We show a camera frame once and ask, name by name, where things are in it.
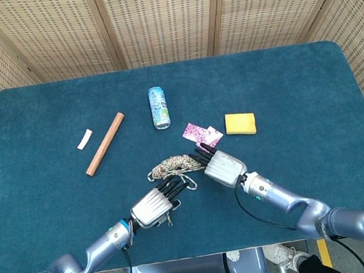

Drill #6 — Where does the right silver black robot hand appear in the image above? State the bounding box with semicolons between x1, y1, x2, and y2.
186;135;251;195

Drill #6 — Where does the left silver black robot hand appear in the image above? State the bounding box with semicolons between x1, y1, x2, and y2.
125;172;195;231

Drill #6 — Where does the speckled beige rope bundle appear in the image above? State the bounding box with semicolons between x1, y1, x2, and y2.
144;150;216;230

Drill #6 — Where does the pink patterned card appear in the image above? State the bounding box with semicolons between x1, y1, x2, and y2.
180;119;211;144
197;124;226;151

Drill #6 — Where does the yellow sponge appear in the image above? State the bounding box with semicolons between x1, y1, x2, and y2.
223;109;259;140

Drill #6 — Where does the brown wooden round stick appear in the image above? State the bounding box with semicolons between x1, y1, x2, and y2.
77;111;134;178

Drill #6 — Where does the blue white drink can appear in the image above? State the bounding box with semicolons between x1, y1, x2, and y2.
146;84;173;131

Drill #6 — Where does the small white curved strip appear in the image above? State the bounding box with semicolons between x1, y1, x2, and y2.
74;128;96;151

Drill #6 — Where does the blue carpet table mat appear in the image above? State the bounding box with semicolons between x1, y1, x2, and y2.
0;31;364;273

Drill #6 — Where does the white sneaker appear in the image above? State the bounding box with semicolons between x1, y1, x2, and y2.
262;239;311;273

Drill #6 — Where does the yellow floor tape strip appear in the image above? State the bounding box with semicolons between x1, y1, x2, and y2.
315;237;333;270

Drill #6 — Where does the black trouser leg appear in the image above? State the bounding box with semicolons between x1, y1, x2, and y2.
295;249;346;273

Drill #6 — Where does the woven bamboo folding screen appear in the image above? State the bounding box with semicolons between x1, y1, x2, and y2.
0;0;364;249

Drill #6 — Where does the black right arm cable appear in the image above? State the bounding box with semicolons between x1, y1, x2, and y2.
232;159;364;273

